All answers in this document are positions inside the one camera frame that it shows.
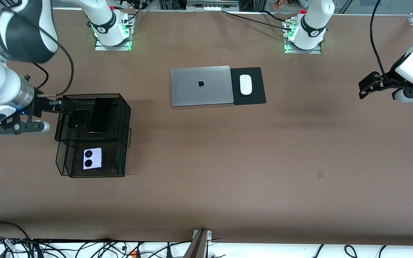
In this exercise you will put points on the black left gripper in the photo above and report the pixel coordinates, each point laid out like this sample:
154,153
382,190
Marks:
386,79

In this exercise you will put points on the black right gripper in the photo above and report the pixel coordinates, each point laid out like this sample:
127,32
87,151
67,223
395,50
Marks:
40,106

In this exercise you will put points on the black flip phone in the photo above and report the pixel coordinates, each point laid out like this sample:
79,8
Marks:
76,119

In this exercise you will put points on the black slab smartphone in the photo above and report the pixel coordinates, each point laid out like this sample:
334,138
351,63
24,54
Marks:
100,116

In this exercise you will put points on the lavender flip phone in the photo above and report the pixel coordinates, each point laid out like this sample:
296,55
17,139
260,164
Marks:
97,158

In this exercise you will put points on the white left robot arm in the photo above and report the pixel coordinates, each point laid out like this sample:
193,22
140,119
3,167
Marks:
312,28

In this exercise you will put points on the black mesh desk organizer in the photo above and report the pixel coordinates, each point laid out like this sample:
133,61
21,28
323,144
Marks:
113,157

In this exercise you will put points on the black mouse pad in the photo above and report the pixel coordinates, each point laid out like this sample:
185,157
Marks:
258,77

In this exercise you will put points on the white computer mouse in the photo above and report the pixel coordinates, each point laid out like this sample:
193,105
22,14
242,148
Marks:
246,84

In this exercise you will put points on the small orange figure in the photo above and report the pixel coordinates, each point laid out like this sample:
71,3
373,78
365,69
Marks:
277,4

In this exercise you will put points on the silver laptop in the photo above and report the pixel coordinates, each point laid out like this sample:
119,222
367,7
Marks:
192,89

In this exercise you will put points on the silver power strip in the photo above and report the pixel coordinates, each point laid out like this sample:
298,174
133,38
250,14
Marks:
212,4

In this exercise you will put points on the aluminium profile beam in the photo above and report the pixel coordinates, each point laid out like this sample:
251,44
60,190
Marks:
197,247

